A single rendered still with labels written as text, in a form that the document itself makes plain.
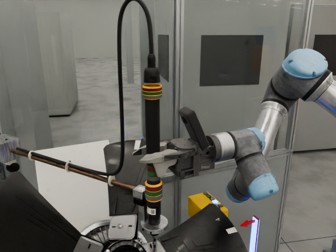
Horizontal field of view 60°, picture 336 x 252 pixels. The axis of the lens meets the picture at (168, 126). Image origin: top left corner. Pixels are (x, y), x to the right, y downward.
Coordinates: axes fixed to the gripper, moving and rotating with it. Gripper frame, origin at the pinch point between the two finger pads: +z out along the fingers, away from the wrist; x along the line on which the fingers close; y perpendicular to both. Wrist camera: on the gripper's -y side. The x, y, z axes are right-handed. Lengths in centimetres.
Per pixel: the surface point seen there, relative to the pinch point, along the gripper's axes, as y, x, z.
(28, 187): 7.8, 9.9, 24.9
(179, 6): -39, 71, -47
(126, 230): 22.6, 3.5, 3.6
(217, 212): 27.1, 5.4, -26.7
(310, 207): 149, 116, -226
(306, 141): 130, 220, -340
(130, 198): 16.6, 8.5, 0.6
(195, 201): 41, 32, -35
